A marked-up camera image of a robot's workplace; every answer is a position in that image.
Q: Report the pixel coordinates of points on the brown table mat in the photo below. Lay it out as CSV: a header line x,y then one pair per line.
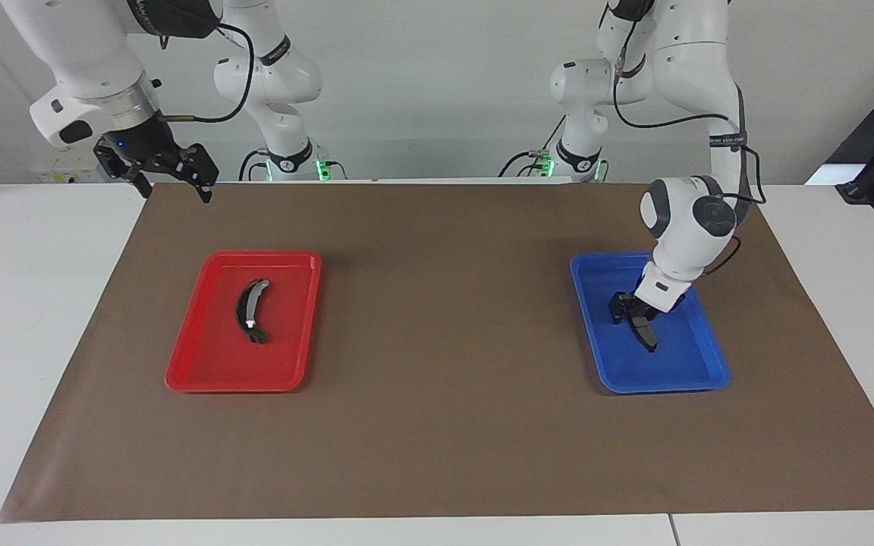
x,y
437,440

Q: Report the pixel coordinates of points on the blue plastic tray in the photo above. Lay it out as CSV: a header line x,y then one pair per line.
x,y
680,371

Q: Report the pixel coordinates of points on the curved brake shoe metal web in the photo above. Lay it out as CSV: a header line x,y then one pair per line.
x,y
241,315

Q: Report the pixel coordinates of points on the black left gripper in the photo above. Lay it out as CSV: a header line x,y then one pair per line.
x,y
638,302

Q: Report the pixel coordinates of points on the grey brake pad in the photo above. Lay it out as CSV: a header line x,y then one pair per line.
x,y
646,334

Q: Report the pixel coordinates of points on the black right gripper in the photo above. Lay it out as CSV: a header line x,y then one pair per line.
x,y
145,148

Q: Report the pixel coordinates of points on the red plastic tray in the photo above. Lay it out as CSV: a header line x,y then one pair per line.
x,y
209,364

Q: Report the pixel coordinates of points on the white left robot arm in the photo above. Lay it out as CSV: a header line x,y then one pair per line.
x,y
691,227

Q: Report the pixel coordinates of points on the white socket box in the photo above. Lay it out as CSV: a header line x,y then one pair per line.
x,y
50,171

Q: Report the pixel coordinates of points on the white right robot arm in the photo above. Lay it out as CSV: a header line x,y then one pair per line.
x,y
88,68

